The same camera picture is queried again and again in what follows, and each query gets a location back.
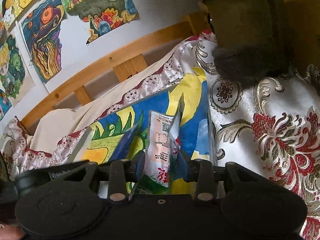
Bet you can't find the white red snack packet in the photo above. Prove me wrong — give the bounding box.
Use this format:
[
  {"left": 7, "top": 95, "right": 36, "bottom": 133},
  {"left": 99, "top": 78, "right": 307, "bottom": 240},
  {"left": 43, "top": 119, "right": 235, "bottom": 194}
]
[{"left": 144, "top": 96, "right": 184, "bottom": 189}]

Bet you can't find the grey tray with painted lining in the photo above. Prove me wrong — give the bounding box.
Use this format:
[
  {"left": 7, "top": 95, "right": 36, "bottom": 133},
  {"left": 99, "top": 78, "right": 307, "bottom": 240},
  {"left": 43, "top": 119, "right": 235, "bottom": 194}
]
[{"left": 67, "top": 67, "right": 218, "bottom": 196}]

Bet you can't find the cream pillow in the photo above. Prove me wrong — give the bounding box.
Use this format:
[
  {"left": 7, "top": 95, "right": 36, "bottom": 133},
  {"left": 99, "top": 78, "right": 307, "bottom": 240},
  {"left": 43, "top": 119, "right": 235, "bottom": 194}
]
[{"left": 27, "top": 43, "right": 182, "bottom": 154}]

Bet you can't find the floral satin bedspread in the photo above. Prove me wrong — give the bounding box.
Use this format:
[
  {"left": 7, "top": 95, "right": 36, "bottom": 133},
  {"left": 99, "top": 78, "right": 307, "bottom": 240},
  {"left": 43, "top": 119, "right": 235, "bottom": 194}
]
[{"left": 1, "top": 32, "right": 319, "bottom": 239}]

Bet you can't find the red hair girl painting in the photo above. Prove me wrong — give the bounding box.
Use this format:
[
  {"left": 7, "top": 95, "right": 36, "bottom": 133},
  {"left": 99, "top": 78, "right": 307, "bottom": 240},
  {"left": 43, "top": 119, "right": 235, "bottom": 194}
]
[{"left": 0, "top": 89, "right": 12, "bottom": 120}]

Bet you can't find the brown hanging garment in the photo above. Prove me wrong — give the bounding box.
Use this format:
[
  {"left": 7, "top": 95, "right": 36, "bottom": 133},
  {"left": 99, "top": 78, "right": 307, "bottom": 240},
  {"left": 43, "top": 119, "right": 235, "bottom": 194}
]
[{"left": 201, "top": 0, "right": 292, "bottom": 88}]

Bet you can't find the blond child wall painting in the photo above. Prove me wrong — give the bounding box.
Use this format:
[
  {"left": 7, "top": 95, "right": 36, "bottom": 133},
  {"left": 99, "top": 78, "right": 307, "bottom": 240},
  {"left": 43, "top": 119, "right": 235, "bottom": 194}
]
[{"left": 1, "top": 34, "right": 35, "bottom": 106}]

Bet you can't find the wooden bed frame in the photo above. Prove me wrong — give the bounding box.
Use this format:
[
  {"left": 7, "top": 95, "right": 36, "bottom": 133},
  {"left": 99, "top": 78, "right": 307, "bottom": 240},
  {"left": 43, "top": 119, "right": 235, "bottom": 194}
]
[{"left": 21, "top": 11, "right": 209, "bottom": 129}]

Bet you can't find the swirl sun wall painting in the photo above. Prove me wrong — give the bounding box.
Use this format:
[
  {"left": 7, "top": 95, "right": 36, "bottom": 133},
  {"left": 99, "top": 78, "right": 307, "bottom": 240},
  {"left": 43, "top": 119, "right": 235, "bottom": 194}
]
[{"left": 21, "top": 0, "right": 65, "bottom": 83}]

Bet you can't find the mushroom landscape wall painting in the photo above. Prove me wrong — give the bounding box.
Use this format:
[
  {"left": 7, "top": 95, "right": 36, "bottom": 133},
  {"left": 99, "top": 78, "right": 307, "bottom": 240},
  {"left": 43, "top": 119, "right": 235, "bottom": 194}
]
[{"left": 61, "top": 0, "right": 138, "bottom": 44}]

